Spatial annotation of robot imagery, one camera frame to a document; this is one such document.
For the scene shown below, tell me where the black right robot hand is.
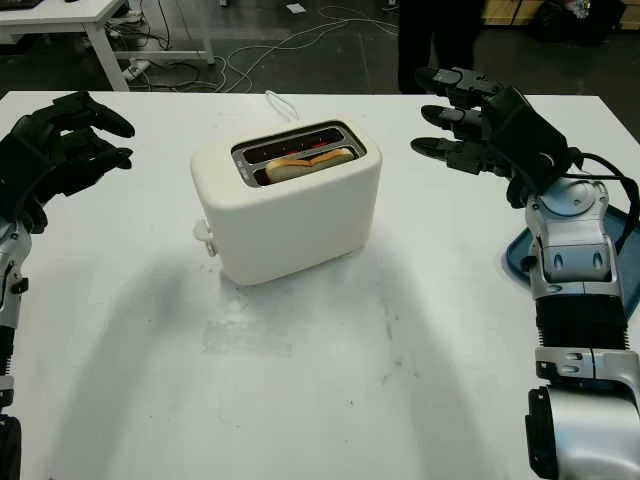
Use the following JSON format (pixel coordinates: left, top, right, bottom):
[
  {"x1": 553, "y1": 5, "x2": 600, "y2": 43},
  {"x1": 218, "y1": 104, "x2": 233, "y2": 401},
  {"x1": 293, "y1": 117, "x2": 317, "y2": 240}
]
[{"x1": 409, "y1": 67, "x2": 532, "y2": 209}]

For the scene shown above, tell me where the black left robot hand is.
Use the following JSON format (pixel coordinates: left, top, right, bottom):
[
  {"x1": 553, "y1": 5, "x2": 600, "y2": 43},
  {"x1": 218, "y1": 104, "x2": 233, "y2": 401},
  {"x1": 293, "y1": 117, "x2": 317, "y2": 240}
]
[{"x1": 9, "y1": 91, "x2": 135, "y2": 235}]

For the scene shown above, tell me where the toast slice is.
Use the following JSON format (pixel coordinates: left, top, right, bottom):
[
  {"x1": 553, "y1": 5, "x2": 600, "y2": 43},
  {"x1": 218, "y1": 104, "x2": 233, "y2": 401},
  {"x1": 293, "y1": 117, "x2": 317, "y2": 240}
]
[{"x1": 265, "y1": 147, "x2": 354, "y2": 184}]

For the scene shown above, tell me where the person in black trousers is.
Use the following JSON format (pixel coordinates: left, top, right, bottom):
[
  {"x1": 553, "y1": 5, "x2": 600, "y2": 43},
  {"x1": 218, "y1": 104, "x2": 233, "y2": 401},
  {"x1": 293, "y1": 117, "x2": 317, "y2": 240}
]
[{"x1": 397, "y1": 0, "x2": 482, "y2": 95}]

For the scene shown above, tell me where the cream two-slot toaster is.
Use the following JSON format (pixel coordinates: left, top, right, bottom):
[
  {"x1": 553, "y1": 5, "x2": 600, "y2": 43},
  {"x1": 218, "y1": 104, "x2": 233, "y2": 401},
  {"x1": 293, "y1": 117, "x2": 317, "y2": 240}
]
[{"x1": 189, "y1": 118, "x2": 384, "y2": 287}]

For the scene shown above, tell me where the white power strip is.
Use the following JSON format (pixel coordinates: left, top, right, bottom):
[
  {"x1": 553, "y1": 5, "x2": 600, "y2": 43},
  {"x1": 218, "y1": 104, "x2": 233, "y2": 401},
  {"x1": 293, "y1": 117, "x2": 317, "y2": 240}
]
[{"x1": 122, "y1": 59, "x2": 151, "y2": 81}]

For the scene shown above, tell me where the wooden crate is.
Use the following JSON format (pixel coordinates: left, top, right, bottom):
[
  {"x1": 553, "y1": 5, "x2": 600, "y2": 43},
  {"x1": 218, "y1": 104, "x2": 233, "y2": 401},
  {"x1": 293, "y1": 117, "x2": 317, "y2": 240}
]
[{"x1": 482, "y1": 0, "x2": 546, "y2": 25}]

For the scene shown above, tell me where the white desk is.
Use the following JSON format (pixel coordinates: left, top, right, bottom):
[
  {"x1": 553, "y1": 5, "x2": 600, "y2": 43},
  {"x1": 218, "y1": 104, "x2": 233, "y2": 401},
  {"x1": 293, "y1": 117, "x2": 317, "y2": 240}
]
[{"x1": 0, "y1": 0, "x2": 216, "y2": 92}]

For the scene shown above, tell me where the black bag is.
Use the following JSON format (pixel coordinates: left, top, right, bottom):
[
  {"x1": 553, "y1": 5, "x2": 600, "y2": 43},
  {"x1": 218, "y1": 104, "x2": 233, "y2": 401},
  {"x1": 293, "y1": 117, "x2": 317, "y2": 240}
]
[{"x1": 537, "y1": 0, "x2": 626, "y2": 44}]

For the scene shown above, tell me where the blue plastic tray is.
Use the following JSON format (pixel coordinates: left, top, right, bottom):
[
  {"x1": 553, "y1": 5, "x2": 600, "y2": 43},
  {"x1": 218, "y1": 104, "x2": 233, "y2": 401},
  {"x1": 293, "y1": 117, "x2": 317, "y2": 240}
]
[{"x1": 503, "y1": 207, "x2": 640, "y2": 321}]

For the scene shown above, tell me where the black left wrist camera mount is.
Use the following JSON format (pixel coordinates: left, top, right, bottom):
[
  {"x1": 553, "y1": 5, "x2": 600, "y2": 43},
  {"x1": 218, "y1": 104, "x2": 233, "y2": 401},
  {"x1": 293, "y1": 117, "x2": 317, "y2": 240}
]
[{"x1": 0, "y1": 133, "x2": 54, "y2": 211}]

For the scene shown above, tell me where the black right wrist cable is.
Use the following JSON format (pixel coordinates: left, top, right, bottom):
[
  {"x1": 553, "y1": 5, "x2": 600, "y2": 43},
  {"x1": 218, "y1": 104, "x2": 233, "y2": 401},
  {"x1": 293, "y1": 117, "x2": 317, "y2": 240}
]
[{"x1": 567, "y1": 149, "x2": 640, "y2": 251}]

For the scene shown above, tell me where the white floor cable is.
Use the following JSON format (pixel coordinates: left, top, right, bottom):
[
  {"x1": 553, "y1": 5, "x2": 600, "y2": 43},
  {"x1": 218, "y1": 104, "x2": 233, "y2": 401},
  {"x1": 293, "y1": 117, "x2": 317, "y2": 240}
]
[{"x1": 219, "y1": 17, "x2": 401, "y2": 91}]

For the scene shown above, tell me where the white toaster power cord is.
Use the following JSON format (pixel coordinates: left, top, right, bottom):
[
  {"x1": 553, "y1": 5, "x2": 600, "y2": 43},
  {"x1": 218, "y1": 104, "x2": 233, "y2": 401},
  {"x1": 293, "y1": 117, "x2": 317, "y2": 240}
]
[{"x1": 264, "y1": 89, "x2": 300, "y2": 123}]

